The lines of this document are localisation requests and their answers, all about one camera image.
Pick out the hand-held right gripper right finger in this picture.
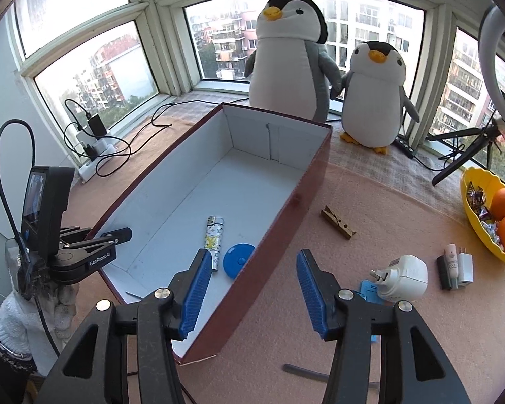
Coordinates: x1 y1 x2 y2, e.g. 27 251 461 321
295 248 472 404

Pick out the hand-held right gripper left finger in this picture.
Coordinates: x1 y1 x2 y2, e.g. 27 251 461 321
34 248 214 404

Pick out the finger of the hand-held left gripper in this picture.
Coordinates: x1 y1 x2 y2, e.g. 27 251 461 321
65 227 134 258
60 226 94 243

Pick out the blue round lid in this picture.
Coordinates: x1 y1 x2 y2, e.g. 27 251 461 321
223 243 256 279

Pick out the blue plastic card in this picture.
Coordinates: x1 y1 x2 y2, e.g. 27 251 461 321
359 280 383 345

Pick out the patterned metal lighter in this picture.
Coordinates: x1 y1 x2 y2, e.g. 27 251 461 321
201 215 225 272

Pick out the wooden clothespin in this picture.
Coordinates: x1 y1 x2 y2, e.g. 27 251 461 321
321 205 358 240

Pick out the white plug-in device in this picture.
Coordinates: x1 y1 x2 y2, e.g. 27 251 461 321
370 255 429 304

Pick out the white box with red rim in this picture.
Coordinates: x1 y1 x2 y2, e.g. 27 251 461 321
90 102 334 366

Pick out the white charger plug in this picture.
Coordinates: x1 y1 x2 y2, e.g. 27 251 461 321
459 254 474 285

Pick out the person's left forearm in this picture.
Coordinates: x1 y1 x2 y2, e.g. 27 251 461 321
0 290 39 373

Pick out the person's left hand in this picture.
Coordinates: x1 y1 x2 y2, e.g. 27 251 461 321
50 283 83 341

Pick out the white power strip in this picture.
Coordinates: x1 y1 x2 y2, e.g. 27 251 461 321
76 143 119 183

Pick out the dark grey stick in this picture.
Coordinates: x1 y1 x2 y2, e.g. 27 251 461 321
283 363 331 381

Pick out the black power adapter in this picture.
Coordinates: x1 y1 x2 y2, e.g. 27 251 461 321
86 114 108 137

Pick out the small black block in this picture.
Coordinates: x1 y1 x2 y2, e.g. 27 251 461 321
437 255 453 291

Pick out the white lip balm tube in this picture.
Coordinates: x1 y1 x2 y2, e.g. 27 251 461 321
445 244 459 289

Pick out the black power strip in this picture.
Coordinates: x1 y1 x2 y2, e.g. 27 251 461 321
393 135 417 160

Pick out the pile of wrapped candies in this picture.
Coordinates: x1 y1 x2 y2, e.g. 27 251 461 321
466 182 503 245

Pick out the small penguin plush toy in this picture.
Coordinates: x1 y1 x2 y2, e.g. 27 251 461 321
340 41 422 155

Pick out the yellow plastic bowl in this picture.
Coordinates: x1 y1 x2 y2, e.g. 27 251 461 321
460 167 505 265

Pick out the black tripod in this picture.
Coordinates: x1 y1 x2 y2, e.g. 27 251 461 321
426 113 505 187

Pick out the large penguin plush toy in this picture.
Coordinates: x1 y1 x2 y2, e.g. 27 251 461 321
244 0 343 124

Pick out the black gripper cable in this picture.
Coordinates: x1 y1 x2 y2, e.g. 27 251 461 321
0 119 64 356

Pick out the looped black charging cable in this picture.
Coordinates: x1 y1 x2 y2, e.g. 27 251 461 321
65 122 132 177

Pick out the short black charging cable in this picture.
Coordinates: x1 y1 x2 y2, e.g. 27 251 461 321
64 99 89 133

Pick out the long black cable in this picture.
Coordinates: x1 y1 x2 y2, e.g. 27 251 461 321
150 98 250 128

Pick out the white window frame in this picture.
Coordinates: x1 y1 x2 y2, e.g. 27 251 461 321
8 0 505 169

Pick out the white ring light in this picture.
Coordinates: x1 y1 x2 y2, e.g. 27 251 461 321
479 4 505 121

